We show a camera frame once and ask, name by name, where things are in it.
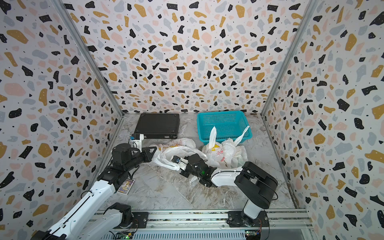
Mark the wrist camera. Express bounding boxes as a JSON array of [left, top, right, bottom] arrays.
[[130, 134, 144, 148], [172, 156, 184, 165]]

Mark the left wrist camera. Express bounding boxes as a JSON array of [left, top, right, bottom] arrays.
[[130, 134, 144, 148]]

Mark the aluminium front rail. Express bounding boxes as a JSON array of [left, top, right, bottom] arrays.
[[88, 209, 313, 240]]

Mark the playing card box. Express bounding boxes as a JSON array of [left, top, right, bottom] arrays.
[[117, 179, 135, 196]]

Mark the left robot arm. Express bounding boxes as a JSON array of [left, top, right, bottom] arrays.
[[32, 144, 157, 240]]

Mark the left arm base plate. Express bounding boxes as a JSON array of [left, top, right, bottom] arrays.
[[113, 211, 149, 230]]

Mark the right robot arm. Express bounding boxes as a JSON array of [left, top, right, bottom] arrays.
[[172, 154, 278, 225]]

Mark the teal plastic basket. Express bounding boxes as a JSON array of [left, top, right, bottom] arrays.
[[197, 111, 253, 145]]

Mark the black hard case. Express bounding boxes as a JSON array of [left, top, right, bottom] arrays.
[[132, 113, 180, 139]]

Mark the white plastic bag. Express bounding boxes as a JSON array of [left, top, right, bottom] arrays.
[[222, 126, 250, 168], [202, 127, 232, 169], [152, 138, 207, 171]]

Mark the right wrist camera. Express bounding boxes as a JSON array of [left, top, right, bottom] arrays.
[[172, 156, 184, 165]]

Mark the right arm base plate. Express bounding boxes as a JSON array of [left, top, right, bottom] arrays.
[[227, 211, 270, 228]]

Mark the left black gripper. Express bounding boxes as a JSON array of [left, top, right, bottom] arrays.
[[123, 145, 157, 173]]

